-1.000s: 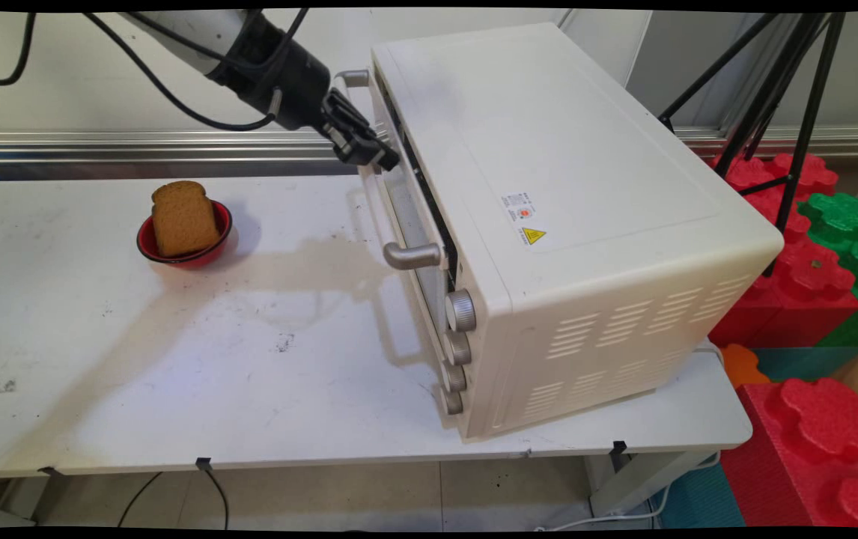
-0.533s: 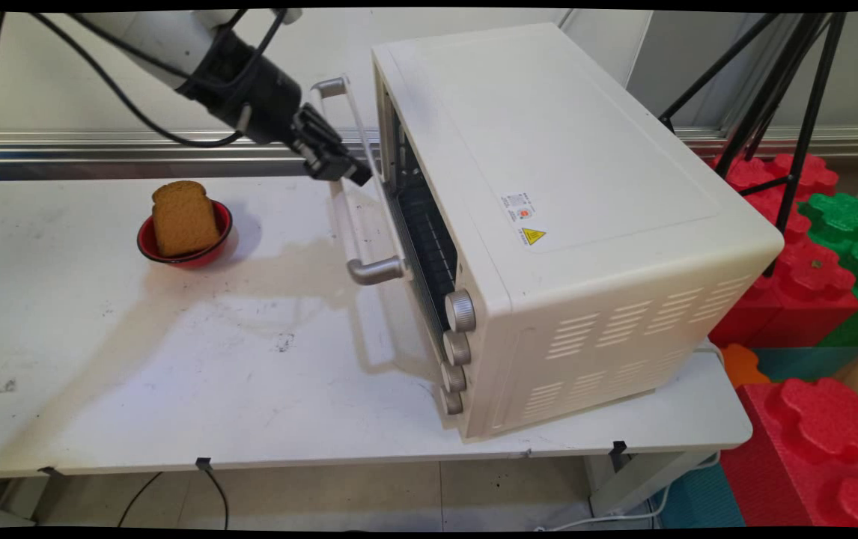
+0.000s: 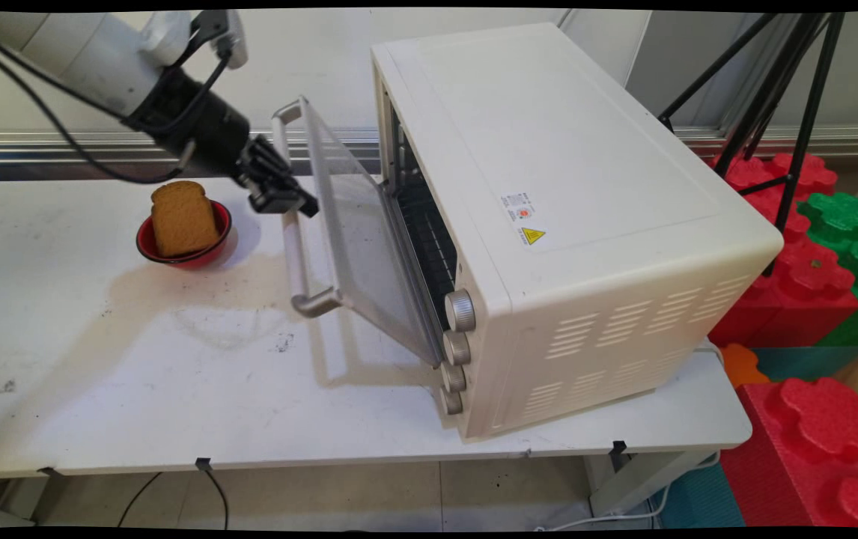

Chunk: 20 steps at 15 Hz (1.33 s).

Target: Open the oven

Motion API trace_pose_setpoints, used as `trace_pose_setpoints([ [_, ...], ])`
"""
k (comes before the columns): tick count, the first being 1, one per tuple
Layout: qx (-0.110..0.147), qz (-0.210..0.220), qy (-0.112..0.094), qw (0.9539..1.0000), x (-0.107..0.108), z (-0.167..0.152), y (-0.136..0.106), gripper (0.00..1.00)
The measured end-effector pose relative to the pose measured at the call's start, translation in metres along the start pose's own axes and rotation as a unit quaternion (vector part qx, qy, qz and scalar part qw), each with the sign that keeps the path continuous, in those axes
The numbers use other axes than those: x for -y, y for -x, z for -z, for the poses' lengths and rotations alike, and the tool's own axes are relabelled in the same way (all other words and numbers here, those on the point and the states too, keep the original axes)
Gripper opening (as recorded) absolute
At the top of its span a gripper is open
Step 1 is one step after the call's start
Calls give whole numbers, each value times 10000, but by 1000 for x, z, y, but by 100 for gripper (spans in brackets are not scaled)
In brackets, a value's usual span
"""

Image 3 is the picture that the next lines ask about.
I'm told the black tripod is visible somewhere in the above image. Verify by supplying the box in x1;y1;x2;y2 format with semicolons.
657;11;848;278

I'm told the green foam block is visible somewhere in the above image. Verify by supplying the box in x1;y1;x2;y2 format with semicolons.
798;193;858;350

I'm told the brown bread slice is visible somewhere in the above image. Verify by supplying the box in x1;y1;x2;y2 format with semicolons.
151;180;222;258

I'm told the white toaster oven body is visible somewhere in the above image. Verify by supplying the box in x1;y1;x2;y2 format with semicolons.
370;22;785;439

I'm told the large red foam block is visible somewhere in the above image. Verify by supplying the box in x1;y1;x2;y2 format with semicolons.
719;377;858;529

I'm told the glass oven door with handle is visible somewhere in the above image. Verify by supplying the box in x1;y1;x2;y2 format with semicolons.
271;95;446;369

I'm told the teal foam mat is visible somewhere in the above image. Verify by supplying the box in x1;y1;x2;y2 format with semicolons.
754;347;858;383
652;463;746;529

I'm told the black cable under table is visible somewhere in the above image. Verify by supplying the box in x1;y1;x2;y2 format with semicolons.
116;466;231;531

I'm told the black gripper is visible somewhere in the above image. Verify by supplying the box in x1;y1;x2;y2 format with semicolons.
125;67;320;219

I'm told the red bowl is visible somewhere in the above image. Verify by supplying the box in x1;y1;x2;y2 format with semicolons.
137;199;234;271

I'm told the aluminium wall rail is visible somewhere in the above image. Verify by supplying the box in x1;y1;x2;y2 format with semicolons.
0;129;858;163

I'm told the white power cable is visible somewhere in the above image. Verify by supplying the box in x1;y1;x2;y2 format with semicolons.
534;341;726;532

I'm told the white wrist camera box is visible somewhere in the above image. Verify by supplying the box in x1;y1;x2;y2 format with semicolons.
207;10;249;70

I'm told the large silver oven knob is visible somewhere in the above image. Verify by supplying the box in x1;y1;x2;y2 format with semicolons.
442;289;477;333

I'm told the orange foam piece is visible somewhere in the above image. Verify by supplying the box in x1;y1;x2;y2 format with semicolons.
721;344;771;389

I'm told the metal wire oven rack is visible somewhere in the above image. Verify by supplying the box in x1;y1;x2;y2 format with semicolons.
396;183;460;326

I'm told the white table leg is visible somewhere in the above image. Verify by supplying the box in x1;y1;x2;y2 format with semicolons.
588;449;719;519
0;475;64;526

